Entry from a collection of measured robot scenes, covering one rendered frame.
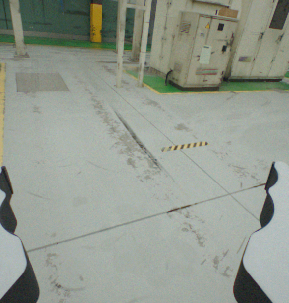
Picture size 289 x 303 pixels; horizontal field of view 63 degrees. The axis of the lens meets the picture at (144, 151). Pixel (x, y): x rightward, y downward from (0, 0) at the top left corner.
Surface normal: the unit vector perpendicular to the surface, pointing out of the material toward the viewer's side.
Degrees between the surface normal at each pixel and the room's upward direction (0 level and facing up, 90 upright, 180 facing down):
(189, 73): 90
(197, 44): 90
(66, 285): 0
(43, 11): 90
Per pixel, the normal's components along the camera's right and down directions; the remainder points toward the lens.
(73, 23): 0.44, 0.50
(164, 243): 0.12, -0.86
